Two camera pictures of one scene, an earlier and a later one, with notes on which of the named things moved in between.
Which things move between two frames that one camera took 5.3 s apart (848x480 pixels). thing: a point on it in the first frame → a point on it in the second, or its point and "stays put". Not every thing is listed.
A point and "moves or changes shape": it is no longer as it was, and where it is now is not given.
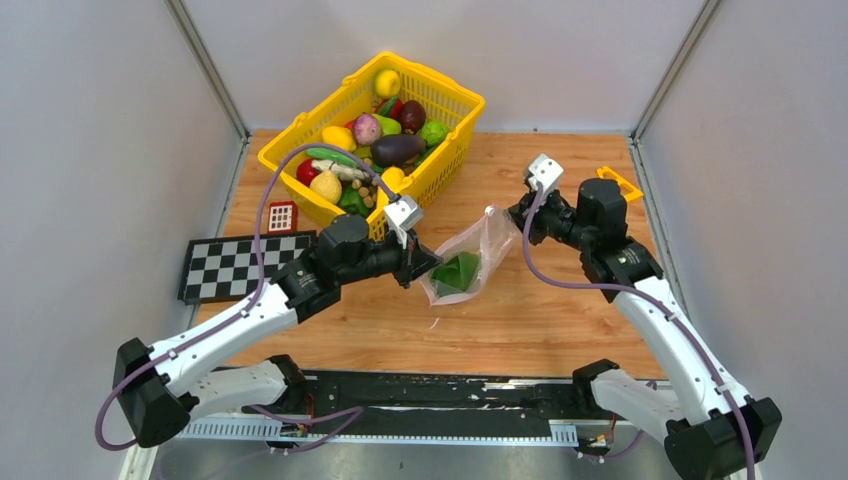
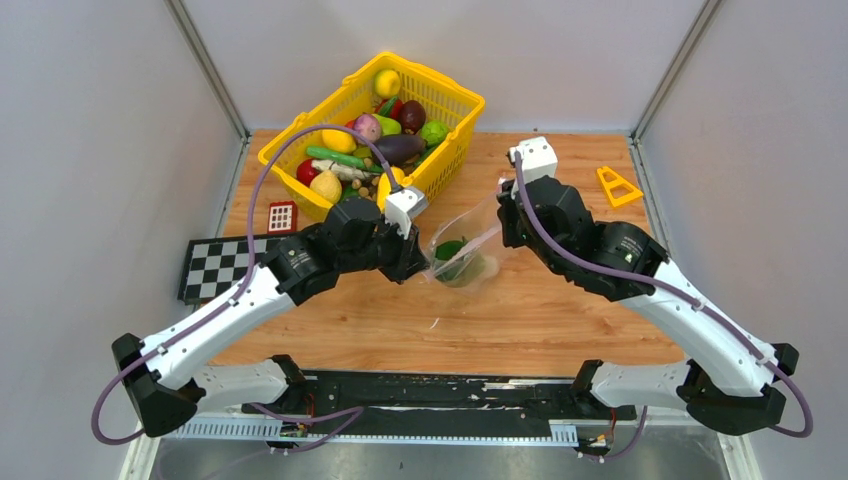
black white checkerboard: x=221 y=269 stays put
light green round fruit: x=434 y=132 stays put
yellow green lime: x=387 y=83 stays put
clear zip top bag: x=470 y=258 moves or changes shape
